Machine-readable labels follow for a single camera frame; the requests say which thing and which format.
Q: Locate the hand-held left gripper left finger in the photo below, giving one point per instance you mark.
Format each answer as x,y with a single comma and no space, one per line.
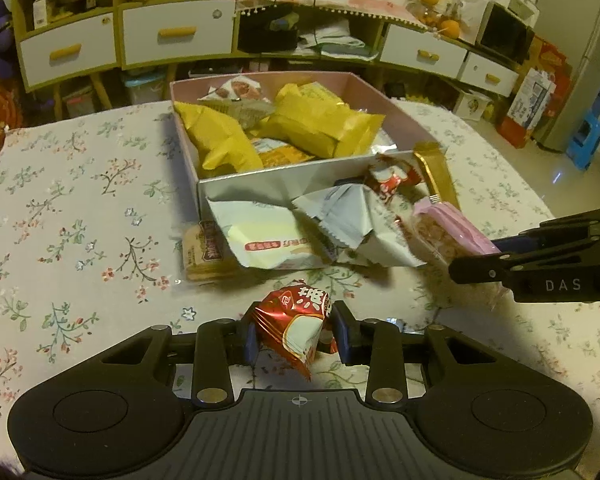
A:
250,340

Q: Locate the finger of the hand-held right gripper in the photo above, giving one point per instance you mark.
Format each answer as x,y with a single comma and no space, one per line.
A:
480,270
512,245

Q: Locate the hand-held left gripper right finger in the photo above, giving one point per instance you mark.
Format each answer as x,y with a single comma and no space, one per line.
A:
345,340

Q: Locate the red and white candy packet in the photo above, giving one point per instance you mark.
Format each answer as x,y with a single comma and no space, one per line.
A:
390,180
295,330

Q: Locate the pink rice bar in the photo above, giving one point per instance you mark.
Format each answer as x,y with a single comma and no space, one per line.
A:
445,235

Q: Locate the pink cardboard box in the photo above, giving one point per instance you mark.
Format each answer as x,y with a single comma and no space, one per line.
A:
250,190

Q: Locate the orange lotus root chip packet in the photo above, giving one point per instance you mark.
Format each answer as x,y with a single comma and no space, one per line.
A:
280,152

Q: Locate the large plain yellow snack packet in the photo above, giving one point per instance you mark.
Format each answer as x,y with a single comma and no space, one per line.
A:
210,130

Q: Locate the white pecan print packet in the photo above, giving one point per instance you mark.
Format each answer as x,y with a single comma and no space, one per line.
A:
235,87

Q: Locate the clear biscuit packet red label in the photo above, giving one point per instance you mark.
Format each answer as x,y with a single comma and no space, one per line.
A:
200,255

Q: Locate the gold stick packet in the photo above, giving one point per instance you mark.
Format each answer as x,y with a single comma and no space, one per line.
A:
437,175

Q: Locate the white packet with red label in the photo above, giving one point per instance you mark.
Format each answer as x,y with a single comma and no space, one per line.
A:
260,235

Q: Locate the crumpled white snack packet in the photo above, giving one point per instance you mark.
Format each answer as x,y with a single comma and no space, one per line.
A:
350,220

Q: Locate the blue plastic stool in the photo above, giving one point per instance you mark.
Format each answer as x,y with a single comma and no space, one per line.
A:
586,140

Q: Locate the small white printed bag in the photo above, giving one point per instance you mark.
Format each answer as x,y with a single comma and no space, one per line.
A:
470,106

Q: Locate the red printed carton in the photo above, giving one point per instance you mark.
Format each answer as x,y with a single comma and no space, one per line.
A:
530,95

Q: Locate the grey refrigerator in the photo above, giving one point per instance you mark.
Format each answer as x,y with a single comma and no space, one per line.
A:
580,60

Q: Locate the black microwave oven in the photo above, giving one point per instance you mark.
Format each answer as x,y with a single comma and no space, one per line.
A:
505,35

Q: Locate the floral tablecloth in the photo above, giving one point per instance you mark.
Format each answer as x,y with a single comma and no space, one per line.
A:
80,210

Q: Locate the pile of papers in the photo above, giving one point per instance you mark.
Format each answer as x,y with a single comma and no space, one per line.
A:
335,40

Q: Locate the clear plastic storage bin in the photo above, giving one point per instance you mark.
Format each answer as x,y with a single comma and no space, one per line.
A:
144,87

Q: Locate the black box on shelf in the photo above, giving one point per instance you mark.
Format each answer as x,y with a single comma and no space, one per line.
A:
267,39

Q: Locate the yellow-green wooden cabinet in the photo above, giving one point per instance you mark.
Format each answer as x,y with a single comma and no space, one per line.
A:
117,35

